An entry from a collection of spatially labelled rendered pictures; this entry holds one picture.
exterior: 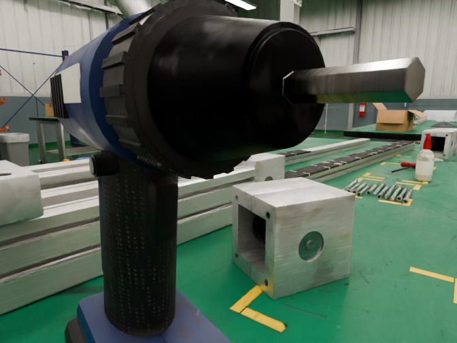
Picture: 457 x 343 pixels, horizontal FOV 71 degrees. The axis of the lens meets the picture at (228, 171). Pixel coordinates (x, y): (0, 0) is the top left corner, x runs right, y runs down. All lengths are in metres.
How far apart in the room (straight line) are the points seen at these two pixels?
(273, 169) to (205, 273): 0.26
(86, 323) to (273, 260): 0.17
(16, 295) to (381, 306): 0.34
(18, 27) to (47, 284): 8.45
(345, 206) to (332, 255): 0.05
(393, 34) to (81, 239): 11.61
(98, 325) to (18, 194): 0.16
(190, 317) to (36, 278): 0.20
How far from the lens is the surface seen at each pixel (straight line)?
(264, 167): 0.55
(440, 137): 1.40
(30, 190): 0.33
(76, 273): 0.38
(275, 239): 0.31
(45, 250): 0.36
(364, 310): 0.34
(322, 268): 0.36
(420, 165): 0.92
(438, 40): 11.61
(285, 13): 7.27
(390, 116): 2.61
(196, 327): 0.19
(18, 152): 5.56
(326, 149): 1.25
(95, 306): 0.22
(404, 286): 0.40
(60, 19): 9.23
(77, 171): 0.56
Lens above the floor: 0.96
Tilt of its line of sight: 12 degrees down
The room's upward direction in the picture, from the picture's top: straight up
